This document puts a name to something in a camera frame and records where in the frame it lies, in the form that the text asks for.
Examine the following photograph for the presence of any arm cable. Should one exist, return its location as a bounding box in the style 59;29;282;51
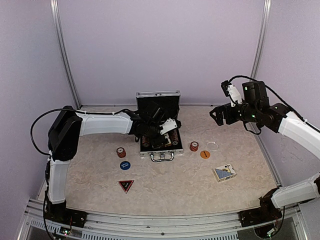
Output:
30;107;141;157
227;74;320;136

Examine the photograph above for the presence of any black red triangle button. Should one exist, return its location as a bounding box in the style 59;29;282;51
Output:
118;180;134;194

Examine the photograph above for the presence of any right aluminium corner post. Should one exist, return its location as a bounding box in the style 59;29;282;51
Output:
250;0;272;79

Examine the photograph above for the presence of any blue small blind button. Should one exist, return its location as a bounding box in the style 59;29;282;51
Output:
119;161;131;171

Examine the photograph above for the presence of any orange big blind button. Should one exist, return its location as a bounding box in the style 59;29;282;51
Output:
200;150;211;159

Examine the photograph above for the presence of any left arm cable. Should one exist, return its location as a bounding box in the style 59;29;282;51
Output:
30;107;141;157

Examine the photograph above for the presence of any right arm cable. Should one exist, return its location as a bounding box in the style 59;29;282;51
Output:
227;74;320;136

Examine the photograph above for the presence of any left aluminium corner post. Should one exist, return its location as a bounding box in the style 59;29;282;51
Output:
50;0;82;109

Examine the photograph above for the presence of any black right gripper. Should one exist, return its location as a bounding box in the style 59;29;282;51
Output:
210;99;260;126

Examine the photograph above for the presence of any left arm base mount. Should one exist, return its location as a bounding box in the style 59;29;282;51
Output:
44;201;88;228

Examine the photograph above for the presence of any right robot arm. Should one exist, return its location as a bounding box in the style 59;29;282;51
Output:
209;78;320;222

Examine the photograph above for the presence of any brown black chip row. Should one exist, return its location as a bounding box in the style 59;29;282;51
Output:
169;129;179;146

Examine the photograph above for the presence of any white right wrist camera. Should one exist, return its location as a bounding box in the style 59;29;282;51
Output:
221;80;243;107

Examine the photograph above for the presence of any blue playing card deck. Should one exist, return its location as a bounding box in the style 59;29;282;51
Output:
212;164;237;183

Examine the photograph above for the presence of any orange chip stack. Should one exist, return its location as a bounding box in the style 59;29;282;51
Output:
189;141;199;152
116;147;126;158

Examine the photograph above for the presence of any aluminium poker case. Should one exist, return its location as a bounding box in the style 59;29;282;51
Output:
136;90;184;163

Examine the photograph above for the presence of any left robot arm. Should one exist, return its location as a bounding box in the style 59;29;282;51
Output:
45;102;168;223

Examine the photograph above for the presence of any orange chip row in case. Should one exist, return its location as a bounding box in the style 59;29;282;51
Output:
141;136;150;148

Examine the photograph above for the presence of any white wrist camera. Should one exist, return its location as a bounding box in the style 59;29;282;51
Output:
221;80;243;107
159;118;177;135

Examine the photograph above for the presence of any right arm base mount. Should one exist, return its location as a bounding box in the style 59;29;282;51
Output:
238;197;283;227

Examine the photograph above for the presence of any clear round dealer button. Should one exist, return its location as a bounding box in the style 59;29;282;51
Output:
206;141;219;152

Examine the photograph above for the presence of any aluminium corner post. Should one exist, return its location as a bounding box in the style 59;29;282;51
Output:
50;0;82;109
250;0;272;79

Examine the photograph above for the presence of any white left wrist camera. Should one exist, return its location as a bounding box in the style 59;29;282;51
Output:
159;118;177;135

